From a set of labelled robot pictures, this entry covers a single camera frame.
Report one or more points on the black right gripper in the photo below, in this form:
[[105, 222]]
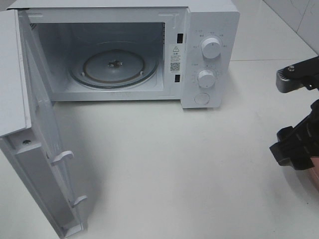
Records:
[[296, 146]]

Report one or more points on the pink round plate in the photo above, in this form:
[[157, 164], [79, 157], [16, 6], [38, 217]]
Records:
[[314, 172]]

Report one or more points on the round white door release button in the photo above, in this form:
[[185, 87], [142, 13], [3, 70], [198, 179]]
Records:
[[202, 98]]

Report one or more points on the white microwave knob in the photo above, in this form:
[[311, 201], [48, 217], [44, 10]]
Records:
[[211, 47], [206, 79]]

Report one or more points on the white microwave door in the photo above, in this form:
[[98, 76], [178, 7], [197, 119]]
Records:
[[29, 135]]

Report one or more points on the white microwave oven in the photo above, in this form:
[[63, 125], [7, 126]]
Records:
[[67, 27]]

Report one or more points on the white warning label sticker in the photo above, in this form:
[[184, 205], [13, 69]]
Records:
[[176, 58]]

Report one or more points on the glass microwave turntable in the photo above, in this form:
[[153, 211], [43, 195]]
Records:
[[116, 65]]

